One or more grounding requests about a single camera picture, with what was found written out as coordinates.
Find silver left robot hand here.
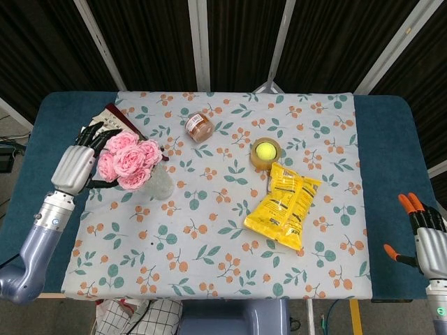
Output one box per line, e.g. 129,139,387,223
50,121,124,196

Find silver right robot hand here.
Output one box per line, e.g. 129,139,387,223
383,193,447,280

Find pink flower bouquet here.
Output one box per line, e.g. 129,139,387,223
96,131,164,191

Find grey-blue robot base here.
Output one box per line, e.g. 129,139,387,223
178,299,290,335

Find clear glass vase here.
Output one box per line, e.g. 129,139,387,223
140,162,175,201

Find paper folding fan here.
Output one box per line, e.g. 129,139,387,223
87,103,170,162

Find blue table cover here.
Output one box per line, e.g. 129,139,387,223
0,91,441,303

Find plastic jar with brown contents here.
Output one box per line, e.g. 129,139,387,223
184,110,214,143

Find yellow snack bag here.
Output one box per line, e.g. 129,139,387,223
243,161,323,251

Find floral patterned tablecloth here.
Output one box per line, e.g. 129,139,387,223
60,91,372,300

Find white checkered bag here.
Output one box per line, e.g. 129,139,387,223
94,298,184,335

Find yellow-green tennis ball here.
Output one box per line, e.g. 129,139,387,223
255,141,277,161

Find clear packing tape roll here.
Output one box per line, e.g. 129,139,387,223
249,137,283,172

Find black device with cables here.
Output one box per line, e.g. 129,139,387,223
0,136,27,172

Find blue cable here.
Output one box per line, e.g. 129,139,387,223
321,299,340,335

